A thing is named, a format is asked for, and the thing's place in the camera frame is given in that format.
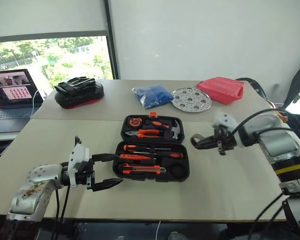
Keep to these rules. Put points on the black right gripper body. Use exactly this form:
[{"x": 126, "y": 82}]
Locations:
[{"x": 225, "y": 140}]

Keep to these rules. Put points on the perforated steel steamer plate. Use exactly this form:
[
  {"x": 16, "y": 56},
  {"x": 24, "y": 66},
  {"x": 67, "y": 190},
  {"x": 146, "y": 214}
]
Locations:
[{"x": 191, "y": 100}]

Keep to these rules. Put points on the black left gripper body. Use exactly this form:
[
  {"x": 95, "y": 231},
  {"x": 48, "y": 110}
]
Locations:
[{"x": 83, "y": 176}]

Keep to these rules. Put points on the pink red folded bag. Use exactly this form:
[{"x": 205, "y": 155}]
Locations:
[{"x": 221, "y": 90}]

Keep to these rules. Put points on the black red boxing pad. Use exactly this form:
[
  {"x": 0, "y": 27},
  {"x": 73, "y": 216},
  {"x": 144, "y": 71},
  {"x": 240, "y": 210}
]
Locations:
[{"x": 87, "y": 98}]

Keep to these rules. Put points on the black window frame post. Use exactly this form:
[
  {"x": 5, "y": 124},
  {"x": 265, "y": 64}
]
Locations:
[{"x": 111, "y": 45}]

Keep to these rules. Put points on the white roller blind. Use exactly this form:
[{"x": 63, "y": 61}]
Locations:
[{"x": 47, "y": 17}]

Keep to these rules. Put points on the black chair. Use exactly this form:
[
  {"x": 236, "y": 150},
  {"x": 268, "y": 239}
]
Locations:
[{"x": 257, "y": 85}]

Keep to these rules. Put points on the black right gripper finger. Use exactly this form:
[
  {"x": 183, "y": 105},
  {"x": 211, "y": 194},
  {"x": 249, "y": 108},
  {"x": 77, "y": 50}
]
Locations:
[
  {"x": 207, "y": 145},
  {"x": 207, "y": 138}
]

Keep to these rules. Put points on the dark laptop computer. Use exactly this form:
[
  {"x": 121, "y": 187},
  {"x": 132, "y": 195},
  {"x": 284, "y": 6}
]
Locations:
[{"x": 10, "y": 100}]

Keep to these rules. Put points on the black gloves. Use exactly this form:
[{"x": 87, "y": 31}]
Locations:
[{"x": 73, "y": 83}]

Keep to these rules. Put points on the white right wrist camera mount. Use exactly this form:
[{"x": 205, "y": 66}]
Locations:
[{"x": 226, "y": 120}]

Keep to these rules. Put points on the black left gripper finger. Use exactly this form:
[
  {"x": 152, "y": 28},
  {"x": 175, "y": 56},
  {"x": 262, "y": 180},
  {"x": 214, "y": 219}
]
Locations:
[
  {"x": 102, "y": 157},
  {"x": 105, "y": 185}
]

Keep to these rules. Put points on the orange black utility knife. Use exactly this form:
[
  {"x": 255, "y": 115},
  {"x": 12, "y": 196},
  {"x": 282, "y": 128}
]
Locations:
[{"x": 140, "y": 168}]

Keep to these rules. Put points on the black tool case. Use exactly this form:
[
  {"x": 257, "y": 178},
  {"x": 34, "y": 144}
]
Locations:
[{"x": 150, "y": 170}]

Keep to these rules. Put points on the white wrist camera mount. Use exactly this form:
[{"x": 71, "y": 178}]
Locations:
[
  {"x": 226, "y": 120},
  {"x": 77, "y": 157}
]

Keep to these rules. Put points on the orange black tape measure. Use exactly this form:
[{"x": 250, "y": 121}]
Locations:
[{"x": 135, "y": 121}]

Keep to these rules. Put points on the dark slanted stand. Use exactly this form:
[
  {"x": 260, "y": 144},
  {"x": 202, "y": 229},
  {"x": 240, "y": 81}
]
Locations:
[{"x": 298, "y": 77}]

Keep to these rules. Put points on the blue plastic bag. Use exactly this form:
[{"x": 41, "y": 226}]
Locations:
[{"x": 152, "y": 96}]

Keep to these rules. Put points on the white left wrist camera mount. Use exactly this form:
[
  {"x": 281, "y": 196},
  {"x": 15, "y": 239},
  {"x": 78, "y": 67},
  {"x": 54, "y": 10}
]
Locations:
[{"x": 77, "y": 157}]

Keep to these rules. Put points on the claw hammer orange black grip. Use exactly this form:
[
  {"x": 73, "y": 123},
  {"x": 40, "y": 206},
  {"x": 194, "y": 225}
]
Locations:
[{"x": 176, "y": 130}]

